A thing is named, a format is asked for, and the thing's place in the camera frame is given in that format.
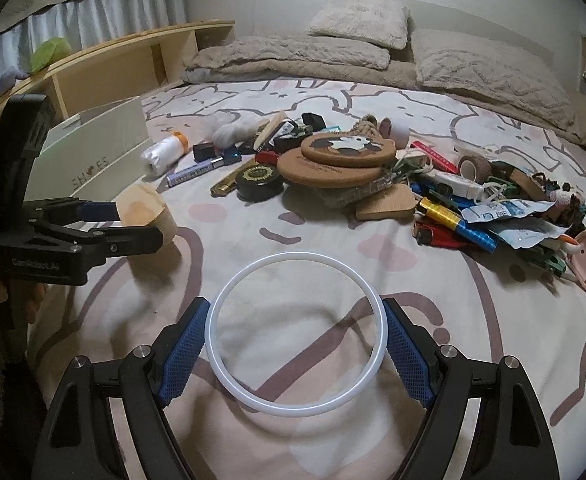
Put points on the long red box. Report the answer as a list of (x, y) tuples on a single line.
[(435, 155)]

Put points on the panda cork coaster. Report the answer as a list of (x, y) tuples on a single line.
[(348, 147)]

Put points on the round black gold tin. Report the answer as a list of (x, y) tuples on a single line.
[(259, 180)]

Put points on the woven straw coaster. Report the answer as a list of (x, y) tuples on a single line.
[(355, 195)]

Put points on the purple plush toy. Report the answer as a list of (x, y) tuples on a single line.
[(3, 82)]

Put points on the shiny blue cylinder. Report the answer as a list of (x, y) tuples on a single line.
[(475, 235)]

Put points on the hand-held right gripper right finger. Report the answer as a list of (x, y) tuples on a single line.
[(405, 355)]

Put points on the wooden bedside shelf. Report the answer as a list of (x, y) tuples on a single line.
[(123, 60)]

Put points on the black patterned case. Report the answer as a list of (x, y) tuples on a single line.
[(285, 132)]

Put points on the blue white paper packets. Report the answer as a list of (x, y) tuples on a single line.
[(513, 220)]

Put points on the brown tape roll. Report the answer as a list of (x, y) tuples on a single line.
[(475, 165)]

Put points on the green plush toy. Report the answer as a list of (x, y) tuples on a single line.
[(48, 52)]

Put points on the beige fleece blanket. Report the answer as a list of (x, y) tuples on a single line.
[(403, 77)]

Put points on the white storage box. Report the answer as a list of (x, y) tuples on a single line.
[(103, 135)]

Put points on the red lighter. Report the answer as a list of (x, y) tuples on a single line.
[(438, 236)]

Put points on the silver blue lighter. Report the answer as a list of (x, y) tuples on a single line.
[(225, 160)]

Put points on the plastic bag roll orange cap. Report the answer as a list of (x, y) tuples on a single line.
[(165, 152)]

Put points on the beige textured pillow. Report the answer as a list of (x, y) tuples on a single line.
[(493, 67), (293, 52)]

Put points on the gold lighter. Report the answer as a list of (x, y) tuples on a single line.
[(230, 180)]

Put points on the fluffy beige pillow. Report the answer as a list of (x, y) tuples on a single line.
[(358, 15)]

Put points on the crumpled white plastic bag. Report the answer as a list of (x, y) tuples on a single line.
[(233, 127)]

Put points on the grey curtain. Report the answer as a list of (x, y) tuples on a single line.
[(98, 20)]

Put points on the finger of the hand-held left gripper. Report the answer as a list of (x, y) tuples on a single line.
[(133, 240), (98, 211)]

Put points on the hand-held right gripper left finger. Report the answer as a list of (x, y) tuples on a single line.
[(183, 355)]

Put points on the plain cork coaster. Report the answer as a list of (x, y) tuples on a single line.
[(330, 175)]

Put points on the person's left hand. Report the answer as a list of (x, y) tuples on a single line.
[(33, 300)]

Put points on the printed bunny bed sheet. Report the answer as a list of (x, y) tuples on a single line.
[(298, 310)]

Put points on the wide white tape roll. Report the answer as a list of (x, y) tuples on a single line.
[(393, 132)]

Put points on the small black red box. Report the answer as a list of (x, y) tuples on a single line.
[(203, 150)]

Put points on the shiny yellow cylinder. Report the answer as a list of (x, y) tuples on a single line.
[(440, 212)]

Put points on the oval wooden piece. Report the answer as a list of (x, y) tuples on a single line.
[(269, 130)]

